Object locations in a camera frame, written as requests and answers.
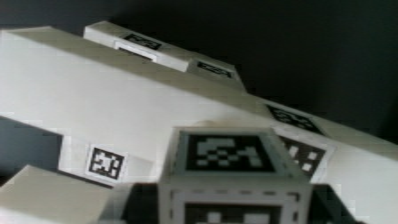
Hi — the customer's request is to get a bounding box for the white chair back frame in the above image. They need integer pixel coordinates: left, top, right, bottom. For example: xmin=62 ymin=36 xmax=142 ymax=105
xmin=0 ymin=27 xmax=398 ymax=224

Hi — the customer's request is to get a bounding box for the white chair seat part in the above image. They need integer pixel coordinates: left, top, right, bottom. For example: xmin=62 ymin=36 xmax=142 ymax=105
xmin=186 ymin=59 xmax=245 ymax=90

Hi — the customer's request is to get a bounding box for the white chair leg block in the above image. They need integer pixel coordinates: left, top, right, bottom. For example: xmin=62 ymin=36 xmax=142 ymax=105
xmin=273 ymin=126 xmax=335 ymax=184
xmin=158 ymin=127 xmax=312 ymax=224
xmin=83 ymin=21 xmax=193 ymax=71

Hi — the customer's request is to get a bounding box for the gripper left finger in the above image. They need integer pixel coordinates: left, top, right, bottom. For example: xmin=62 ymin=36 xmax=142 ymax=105
xmin=120 ymin=183 xmax=158 ymax=224

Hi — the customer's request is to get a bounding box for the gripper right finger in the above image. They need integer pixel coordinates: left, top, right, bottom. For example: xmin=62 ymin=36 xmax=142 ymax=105
xmin=309 ymin=184 xmax=357 ymax=224

